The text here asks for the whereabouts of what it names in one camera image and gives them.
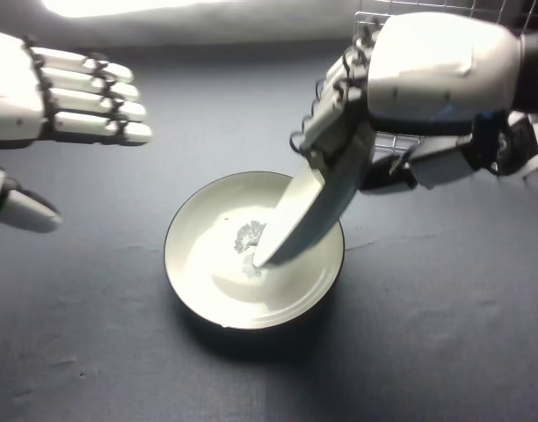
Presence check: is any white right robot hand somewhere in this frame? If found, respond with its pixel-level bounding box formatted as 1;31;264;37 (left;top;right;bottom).
289;11;523;194

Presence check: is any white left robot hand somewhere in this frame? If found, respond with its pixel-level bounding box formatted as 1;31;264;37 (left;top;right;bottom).
0;29;154;234

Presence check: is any white plate with grey print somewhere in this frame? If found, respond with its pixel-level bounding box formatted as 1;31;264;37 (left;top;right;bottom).
164;170;345;329
253;125;378;269

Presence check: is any silver wire plate rack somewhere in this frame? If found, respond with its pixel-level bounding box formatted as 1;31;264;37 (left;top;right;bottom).
354;0;538;159

